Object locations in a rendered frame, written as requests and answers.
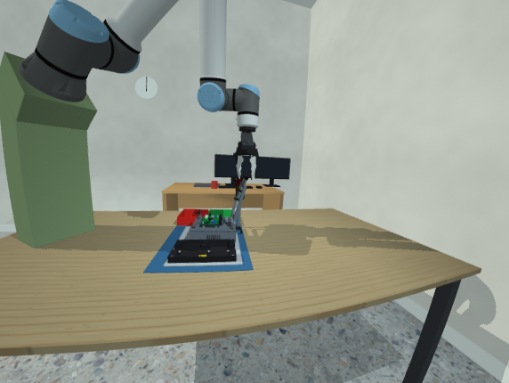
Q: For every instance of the red bin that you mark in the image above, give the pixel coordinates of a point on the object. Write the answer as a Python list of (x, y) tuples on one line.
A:
[(190, 216)]

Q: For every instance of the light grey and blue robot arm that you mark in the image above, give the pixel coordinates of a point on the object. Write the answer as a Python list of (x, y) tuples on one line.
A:
[(73, 42)]

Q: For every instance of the green bin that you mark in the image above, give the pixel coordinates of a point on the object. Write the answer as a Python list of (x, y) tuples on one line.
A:
[(217, 212)]

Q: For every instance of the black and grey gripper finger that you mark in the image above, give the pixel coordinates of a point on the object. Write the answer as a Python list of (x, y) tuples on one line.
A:
[(254, 161), (239, 161)]

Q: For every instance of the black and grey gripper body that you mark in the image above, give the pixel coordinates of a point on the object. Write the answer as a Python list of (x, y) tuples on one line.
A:
[(247, 129)]

